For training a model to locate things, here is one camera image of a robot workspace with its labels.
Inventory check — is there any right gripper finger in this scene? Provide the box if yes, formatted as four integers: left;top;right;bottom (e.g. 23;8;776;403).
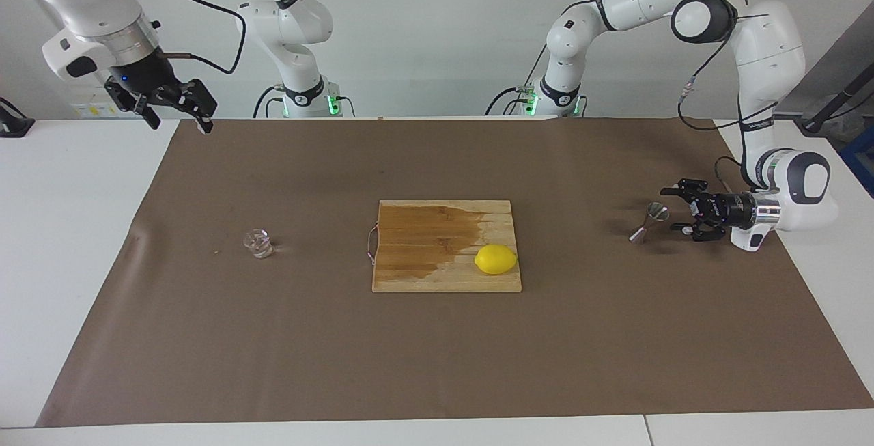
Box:
166;79;219;135
104;77;162;130

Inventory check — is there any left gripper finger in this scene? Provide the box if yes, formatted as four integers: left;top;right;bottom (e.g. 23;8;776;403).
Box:
660;178;714;213
669;214;729;243

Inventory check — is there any steel jigger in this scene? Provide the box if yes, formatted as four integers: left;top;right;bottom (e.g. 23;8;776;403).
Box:
629;202;671;245

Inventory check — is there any small clear glass cup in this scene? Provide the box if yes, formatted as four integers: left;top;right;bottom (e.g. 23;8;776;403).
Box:
243;228;275;260

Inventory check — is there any white yellow-labelled socket box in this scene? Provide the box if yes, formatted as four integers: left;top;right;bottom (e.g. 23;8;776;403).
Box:
70;87;130;119

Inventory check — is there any blue crate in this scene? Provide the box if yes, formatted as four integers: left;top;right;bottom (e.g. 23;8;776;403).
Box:
838;128;874;197

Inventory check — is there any black stand pole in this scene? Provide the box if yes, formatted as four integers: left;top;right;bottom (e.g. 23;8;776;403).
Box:
795;64;874;136

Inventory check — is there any yellow lemon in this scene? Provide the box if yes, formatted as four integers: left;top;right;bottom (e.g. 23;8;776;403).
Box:
475;244;518;276

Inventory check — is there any wooden cutting board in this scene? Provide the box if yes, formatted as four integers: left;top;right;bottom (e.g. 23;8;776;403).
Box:
367;199;523;294

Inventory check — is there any brown paper table mat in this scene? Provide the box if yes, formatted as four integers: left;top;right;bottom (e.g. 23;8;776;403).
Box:
36;117;874;428

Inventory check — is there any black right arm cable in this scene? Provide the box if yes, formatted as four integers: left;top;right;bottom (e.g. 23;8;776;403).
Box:
130;0;248;76

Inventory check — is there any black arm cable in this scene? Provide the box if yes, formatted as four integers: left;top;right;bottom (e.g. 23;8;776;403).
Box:
130;0;248;76
597;0;779;194

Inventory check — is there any black right base cable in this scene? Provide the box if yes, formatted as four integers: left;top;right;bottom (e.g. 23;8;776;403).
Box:
253;85;286;119

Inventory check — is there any black base cable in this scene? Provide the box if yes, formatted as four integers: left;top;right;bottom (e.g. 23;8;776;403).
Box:
253;85;286;119
485;87;537;117

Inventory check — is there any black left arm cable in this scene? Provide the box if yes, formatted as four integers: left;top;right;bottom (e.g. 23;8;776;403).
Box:
597;0;779;194

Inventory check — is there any black clamp mount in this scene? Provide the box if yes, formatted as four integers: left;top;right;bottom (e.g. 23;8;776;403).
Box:
0;96;35;138

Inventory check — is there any black left base cable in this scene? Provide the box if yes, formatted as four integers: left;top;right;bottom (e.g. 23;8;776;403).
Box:
485;87;537;117

